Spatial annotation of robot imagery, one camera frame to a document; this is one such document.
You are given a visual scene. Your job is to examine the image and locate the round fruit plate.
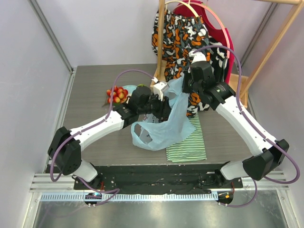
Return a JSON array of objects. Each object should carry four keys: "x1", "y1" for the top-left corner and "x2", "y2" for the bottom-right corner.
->
[{"x1": 122, "y1": 85, "x2": 137, "y2": 96}]

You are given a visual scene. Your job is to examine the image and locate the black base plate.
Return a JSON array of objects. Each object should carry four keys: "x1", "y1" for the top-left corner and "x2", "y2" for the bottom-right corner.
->
[{"x1": 89, "y1": 164, "x2": 243, "y2": 195}]

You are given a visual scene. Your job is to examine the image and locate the green striped folded cloth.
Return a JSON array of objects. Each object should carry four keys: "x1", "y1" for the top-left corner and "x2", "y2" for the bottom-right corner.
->
[{"x1": 166, "y1": 114, "x2": 207, "y2": 162}]

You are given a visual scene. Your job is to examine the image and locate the black white patterned garment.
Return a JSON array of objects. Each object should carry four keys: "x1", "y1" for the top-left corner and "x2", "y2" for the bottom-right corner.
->
[{"x1": 197, "y1": 35, "x2": 230, "y2": 112}]

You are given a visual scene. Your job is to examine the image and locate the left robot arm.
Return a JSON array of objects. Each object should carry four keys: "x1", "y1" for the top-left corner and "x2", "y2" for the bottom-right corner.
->
[{"x1": 47, "y1": 82, "x2": 171, "y2": 190}]

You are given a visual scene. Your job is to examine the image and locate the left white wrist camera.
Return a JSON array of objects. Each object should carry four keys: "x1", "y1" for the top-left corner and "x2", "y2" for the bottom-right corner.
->
[{"x1": 152, "y1": 77, "x2": 169, "y2": 101}]

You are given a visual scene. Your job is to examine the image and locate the red garment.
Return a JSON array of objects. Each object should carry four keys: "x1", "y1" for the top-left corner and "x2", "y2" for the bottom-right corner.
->
[{"x1": 172, "y1": 0, "x2": 235, "y2": 84}]

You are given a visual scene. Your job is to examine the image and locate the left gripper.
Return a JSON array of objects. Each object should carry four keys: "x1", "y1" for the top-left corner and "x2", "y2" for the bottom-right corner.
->
[{"x1": 138, "y1": 92, "x2": 175, "y2": 120}]

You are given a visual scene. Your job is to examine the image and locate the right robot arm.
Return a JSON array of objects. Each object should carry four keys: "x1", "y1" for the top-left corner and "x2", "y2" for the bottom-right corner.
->
[{"x1": 182, "y1": 61, "x2": 285, "y2": 188}]

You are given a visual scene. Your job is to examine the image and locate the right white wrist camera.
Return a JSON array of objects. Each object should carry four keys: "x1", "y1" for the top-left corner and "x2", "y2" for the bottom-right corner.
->
[{"x1": 189, "y1": 52, "x2": 207, "y2": 64}]

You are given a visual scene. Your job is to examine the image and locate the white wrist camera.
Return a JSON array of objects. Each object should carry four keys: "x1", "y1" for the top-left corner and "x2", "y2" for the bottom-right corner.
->
[
  {"x1": 152, "y1": 77, "x2": 169, "y2": 101},
  {"x1": 189, "y1": 52, "x2": 207, "y2": 64}
]

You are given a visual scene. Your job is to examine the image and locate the light blue plastic bag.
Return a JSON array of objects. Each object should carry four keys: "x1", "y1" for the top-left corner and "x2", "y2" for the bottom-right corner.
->
[{"x1": 131, "y1": 77, "x2": 195, "y2": 151}]

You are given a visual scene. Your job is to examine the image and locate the wooden clothes hanger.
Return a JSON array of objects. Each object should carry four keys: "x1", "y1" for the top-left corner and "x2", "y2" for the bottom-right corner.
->
[{"x1": 164, "y1": 0, "x2": 199, "y2": 18}]

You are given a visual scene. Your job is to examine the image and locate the red lychee bunch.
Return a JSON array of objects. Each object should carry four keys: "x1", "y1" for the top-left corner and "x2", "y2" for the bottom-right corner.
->
[{"x1": 102, "y1": 85, "x2": 129, "y2": 107}]

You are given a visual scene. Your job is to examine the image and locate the orange camouflage pants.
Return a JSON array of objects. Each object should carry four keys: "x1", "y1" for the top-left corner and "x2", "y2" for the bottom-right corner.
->
[{"x1": 152, "y1": 10, "x2": 210, "y2": 118}]

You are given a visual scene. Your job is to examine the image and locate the wooden clothes rack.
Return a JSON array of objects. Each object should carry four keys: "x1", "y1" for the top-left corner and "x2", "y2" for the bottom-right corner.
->
[{"x1": 154, "y1": 0, "x2": 304, "y2": 108}]

